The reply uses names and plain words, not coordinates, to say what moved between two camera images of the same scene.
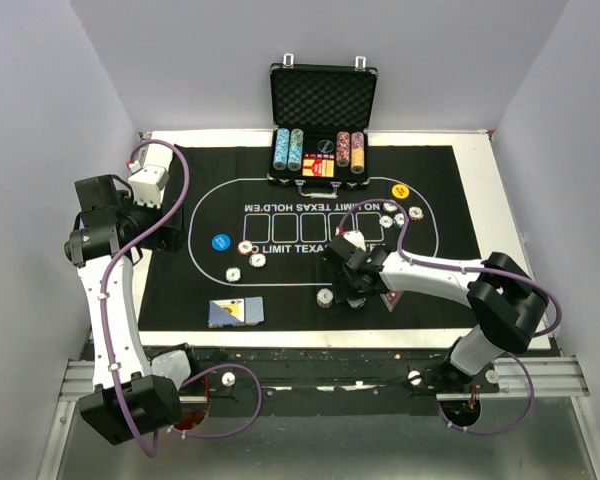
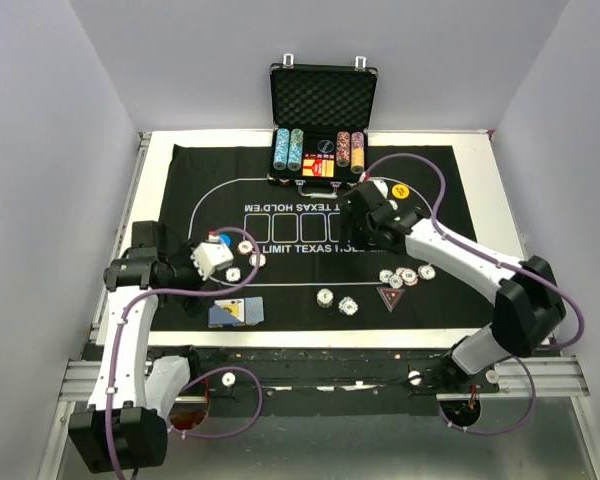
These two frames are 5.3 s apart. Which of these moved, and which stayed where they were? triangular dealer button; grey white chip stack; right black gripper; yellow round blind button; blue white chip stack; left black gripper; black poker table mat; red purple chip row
Moved: right black gripper; left black gripper; blue white chip stack
Stayed: yellow round blind button; grey white chip stack; black poker table mat; red purple chip row; triangular dealer button
